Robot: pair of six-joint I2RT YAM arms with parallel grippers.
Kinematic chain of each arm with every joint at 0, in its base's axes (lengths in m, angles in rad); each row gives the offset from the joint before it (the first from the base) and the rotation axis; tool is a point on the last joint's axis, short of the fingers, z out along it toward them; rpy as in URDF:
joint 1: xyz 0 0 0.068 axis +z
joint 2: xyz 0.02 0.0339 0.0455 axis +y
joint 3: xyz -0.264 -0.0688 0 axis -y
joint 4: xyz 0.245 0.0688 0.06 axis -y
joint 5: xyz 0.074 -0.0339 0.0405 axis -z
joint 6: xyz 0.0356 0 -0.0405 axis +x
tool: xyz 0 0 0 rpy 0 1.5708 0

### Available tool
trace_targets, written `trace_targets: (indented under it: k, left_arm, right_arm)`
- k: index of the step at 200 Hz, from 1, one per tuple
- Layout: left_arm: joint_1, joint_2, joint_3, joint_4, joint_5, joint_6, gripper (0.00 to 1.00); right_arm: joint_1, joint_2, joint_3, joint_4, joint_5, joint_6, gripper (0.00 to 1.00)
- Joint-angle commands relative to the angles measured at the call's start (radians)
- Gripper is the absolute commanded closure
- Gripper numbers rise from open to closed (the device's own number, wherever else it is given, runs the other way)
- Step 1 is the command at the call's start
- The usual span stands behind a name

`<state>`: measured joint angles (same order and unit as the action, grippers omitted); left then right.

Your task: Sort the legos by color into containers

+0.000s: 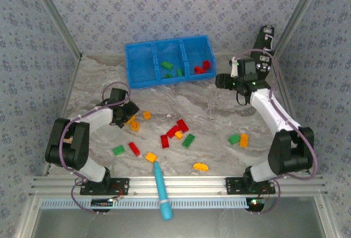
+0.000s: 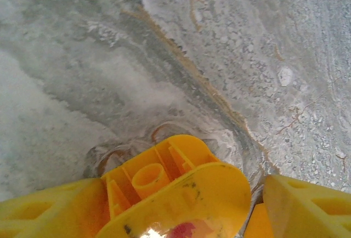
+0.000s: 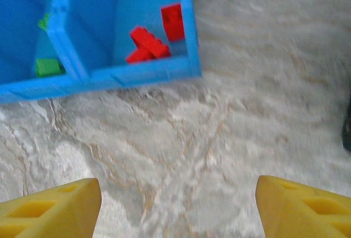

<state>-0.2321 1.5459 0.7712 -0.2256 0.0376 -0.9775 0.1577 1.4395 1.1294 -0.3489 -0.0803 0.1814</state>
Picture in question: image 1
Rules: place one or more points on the yellow-orange curved lego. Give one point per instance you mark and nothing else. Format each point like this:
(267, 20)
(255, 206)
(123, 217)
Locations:
(131, 119)

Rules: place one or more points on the small orange lego brick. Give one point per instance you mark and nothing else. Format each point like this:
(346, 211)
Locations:
(178, 135)
(147, 115)

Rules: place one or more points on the green lego brick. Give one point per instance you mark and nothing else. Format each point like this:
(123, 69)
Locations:
(180, 72)
(188, 141)
(119, 150)
(166, 65)
(234, 139)

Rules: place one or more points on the translucent red lego brick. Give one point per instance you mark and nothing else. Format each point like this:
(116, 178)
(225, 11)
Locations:
(165, 141)

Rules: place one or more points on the blue three-compartment bin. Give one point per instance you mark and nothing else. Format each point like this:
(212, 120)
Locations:
(142, 65)

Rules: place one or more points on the small green curved lego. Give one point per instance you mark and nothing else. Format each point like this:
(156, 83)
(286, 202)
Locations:
(168, 76)

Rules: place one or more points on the orange half-round lego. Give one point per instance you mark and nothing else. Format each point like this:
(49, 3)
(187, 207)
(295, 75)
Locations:
(200, 167)

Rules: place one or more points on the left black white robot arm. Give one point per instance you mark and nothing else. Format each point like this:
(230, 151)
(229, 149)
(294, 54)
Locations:
(68, 144)

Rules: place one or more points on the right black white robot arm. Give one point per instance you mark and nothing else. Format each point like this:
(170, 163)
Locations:
(268, 112)

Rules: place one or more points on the black hard case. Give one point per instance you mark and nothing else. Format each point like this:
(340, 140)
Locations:
(264, 46)

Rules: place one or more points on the small orange card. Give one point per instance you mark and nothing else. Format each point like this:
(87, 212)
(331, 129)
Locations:
(68, 140)

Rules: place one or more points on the light blue marker pen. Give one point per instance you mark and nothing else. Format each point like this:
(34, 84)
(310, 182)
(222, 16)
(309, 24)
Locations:
(161, 188)

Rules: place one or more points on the left small circuit board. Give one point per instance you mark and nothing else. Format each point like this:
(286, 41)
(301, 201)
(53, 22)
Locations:
(101, 202)

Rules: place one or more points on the small circuit board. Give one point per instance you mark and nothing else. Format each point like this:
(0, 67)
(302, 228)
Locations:
(101, 202)
(255, 203)

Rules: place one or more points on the right small circuit board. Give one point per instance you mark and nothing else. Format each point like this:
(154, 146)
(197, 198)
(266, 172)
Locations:
(255, 203)

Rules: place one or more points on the grey metal sheet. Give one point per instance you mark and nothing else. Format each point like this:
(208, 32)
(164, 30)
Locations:
(219, 224)

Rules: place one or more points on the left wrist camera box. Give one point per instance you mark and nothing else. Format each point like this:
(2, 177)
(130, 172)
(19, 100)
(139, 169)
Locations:
(118, 95)

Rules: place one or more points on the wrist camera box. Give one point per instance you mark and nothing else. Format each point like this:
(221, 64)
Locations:
(118, 95)
(248, 66)

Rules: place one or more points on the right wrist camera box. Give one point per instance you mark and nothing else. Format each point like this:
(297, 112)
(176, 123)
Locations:
(248, 66)

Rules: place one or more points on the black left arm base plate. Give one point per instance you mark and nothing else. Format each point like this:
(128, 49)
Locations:
(120, 186)

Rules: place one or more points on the aluminium corner post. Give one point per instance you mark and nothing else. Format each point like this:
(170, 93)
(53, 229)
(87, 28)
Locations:
(298, 13)
(55, 13)

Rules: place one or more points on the aluminium mounting rail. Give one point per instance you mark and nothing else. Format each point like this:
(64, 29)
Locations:
(192, 186)

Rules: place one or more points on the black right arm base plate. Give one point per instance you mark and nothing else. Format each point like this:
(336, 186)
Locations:
(233, 186)

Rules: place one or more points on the aluminium frame leg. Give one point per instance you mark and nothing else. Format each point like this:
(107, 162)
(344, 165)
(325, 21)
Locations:
(326, 216)
(24, 216)

